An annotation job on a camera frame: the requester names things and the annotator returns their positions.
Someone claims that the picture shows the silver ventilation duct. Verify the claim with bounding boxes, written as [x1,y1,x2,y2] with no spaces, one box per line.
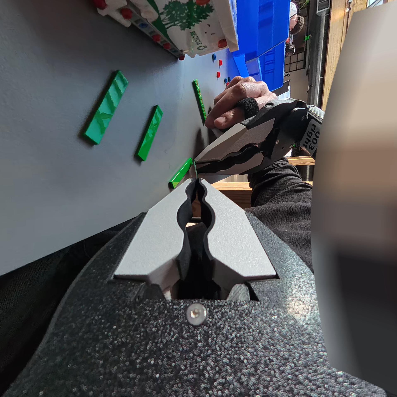
[306,0,330,108]

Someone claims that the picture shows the white lego garbage truck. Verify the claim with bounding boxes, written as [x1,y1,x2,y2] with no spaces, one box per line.
[93,0,240,61]

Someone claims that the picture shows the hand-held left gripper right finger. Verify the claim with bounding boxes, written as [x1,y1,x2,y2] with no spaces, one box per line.
[197,178,277,300]

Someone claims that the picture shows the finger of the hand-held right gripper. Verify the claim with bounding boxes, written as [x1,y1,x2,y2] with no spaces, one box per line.
[197,145,268,176]
[194,123,258,164]

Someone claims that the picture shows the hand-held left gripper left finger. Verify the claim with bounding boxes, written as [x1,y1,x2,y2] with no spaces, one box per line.
[114,178,199,300]

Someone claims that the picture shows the blue plastic bin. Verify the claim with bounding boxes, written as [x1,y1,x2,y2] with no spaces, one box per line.
[233,42,286,92]
[231,0,291,58]

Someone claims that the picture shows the wooden bench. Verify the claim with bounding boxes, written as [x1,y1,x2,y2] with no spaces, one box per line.
[191,157,315,219]

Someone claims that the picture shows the person's right forearm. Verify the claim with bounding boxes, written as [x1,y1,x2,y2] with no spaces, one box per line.
[245,157,314,273]

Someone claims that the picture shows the dark grey pants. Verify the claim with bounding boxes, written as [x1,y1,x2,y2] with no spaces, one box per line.
[0,217,141,382]

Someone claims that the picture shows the green lego tile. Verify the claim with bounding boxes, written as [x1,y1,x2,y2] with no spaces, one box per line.
[192,79,208,125]
[135,105,164,162]
[168,157,193,190]
[83,70,129,145]

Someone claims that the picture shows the person's right hand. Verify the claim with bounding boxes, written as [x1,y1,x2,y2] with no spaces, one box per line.
[204,76,279,130]

